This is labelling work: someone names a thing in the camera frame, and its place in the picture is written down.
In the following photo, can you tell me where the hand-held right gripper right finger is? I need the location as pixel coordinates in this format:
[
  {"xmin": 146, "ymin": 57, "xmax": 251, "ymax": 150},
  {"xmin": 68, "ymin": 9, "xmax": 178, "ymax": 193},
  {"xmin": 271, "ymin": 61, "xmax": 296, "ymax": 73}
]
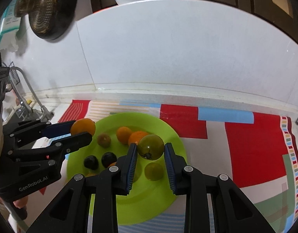
[{"xmin": 164, "ymin": 142, "xmax": 277, "ymax": 233}]

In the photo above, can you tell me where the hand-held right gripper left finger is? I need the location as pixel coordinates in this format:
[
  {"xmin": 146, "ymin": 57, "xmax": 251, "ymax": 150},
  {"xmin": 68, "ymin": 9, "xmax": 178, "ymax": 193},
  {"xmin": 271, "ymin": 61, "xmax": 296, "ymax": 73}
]
[{"xmin": 26, "ymin": 143, "xmax": 138, "ymax": 233}]

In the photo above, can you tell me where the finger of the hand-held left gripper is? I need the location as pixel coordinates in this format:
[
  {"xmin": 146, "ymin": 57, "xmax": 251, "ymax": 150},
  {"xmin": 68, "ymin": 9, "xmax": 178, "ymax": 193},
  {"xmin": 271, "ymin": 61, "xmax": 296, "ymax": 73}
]
[
  {"xmin": 3, "ymin": 120, "xmax": 76, "ymax": 146},
  {"xmin": 8, "ymin": 131, "xmax": 93, "ymax": 162}
]

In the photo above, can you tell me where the medium smooth orange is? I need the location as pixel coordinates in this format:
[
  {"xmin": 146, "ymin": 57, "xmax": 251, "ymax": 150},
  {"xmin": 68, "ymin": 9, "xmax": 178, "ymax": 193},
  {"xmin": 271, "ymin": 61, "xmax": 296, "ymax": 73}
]
[{"xmin": 70, "ymin": 118, "xmax": 96, "ymax": 137}]

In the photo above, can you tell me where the green round fruit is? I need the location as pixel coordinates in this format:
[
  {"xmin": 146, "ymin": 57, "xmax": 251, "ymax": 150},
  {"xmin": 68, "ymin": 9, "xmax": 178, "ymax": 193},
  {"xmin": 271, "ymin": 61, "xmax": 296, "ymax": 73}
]
[{"xmin": 144, "ymin": 162, "xmax": 164, "ymax": 181}]

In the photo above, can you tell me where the dark purple plum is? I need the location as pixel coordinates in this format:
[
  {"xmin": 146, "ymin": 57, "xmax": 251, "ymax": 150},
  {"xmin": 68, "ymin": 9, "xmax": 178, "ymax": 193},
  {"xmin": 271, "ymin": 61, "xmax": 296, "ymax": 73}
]
[
  {"xmin": 101, "ymin": 152, "xmax": 118, "ymax": 168},
  {"xmin": 84, "ymin": 156, "xmax": 99, "ymax": 171}
]

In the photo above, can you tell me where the small tan round fruit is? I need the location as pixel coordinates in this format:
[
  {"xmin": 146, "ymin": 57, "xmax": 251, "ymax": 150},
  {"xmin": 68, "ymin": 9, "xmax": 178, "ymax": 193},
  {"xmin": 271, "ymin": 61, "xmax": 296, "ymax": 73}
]
[{"xmin": 97, "ymin": 133, "xmax": 112, "ymax": 148}]

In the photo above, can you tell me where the green tomato with stem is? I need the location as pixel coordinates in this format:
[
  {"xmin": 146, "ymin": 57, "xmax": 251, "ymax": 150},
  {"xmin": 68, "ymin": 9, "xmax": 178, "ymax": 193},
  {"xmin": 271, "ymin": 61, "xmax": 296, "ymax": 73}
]
[{"xmin": 137, "ymin": 134, "xmax": 165, "ymax": 161}]

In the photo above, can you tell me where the green plate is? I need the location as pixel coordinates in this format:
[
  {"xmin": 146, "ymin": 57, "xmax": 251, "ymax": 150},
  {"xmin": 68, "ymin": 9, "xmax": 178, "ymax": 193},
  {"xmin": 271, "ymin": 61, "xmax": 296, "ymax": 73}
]
[{"xmin": 66, "ymin": 113, "xmax": 187, "ymax": 226}]

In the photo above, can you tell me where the orange tangerine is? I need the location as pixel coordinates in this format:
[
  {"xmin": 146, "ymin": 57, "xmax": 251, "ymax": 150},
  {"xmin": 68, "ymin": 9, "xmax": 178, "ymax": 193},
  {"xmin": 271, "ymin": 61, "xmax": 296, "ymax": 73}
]
[{"xmin": 128, "ymin": 131, "xmax": 149, "ymax": 146}]

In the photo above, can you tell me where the small orange kumquat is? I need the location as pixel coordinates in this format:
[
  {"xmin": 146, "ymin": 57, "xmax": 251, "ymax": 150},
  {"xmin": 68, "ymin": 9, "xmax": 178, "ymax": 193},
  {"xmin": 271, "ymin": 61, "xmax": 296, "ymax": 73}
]
[{"xmin": 116, "ymin": 126, "xmax": 133, "ymax": 145}]

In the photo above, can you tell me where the person's left hand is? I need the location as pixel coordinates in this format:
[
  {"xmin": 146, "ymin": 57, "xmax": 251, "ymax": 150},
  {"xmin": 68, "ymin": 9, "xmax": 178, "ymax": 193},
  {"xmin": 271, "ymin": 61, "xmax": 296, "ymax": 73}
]
[{"xmin": 13, "ymin": 198, "xmax": 28, "ymax": 209}]

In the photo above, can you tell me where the short steel faucet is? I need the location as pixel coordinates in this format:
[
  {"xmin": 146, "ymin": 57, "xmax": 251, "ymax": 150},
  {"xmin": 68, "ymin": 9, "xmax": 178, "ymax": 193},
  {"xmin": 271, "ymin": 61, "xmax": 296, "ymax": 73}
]
[{"xmin": 15, "ymin": 97, "xmax": 33, "ymax": 118}]

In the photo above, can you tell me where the curved steel faucet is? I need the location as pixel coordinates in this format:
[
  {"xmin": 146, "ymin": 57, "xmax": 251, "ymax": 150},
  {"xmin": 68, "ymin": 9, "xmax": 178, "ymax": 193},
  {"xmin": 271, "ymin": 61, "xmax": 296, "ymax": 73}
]
[{"xmin": 9, "ymin": 67, "xmax": 54, "ymax": 122}]

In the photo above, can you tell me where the colourful patchwork tablecloth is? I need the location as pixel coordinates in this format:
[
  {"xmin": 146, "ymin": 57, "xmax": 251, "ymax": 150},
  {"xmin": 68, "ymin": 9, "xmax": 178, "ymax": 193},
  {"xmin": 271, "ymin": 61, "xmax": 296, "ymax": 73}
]
[{"xmin": 38, "ymin": 99, "xmax": 298, "ymax": 233}]

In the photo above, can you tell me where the teal and white box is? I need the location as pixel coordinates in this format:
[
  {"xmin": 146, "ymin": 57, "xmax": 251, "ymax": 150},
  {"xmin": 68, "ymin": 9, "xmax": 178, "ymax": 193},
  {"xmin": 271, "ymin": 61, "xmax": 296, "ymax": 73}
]
[{"xmin": 0, "ymin": 2, "xmax": 21, "ymax": 49}]

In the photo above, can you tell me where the hanging metal colander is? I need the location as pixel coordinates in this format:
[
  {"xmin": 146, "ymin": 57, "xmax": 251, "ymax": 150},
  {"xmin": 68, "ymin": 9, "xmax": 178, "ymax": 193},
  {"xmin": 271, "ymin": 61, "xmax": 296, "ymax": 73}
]
[{"xmin": 14, "ymin": 0, "xmax": 78, "ymax": 41}]

